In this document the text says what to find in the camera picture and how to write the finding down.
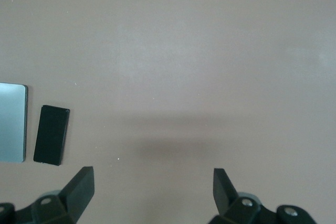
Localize black smartphone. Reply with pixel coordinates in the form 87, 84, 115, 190
33, 104, 71, 166

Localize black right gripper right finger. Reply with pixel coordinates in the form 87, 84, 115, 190
209, 168, 314, 224

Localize silver closed laptop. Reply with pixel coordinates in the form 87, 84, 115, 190
0, 82, 28, 163

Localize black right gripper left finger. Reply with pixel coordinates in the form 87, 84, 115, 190
15, 166, 95, 224

